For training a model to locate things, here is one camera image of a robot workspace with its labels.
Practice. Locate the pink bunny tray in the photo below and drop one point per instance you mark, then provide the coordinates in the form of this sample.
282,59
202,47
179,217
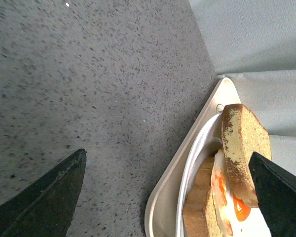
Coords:
161,208

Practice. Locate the grey curtain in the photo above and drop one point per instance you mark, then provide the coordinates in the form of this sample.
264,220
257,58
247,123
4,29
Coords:
253,43

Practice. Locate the fried egg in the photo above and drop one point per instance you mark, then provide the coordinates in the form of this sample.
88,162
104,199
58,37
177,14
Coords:
231,211

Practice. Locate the bread slice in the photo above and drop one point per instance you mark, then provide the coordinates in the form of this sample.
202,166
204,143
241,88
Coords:
243,134
199,213

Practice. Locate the white round plate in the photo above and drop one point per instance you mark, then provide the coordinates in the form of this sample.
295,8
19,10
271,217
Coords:
207,144

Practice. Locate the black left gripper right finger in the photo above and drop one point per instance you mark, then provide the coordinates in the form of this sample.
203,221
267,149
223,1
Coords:
275,188

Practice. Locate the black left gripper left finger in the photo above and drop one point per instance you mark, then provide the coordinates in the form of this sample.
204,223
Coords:
46,207

